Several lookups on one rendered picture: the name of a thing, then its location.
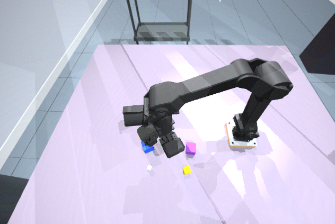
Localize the purple block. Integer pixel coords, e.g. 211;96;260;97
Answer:
186;142;196;155

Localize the blue block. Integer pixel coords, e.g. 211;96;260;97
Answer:
141;142;154;154

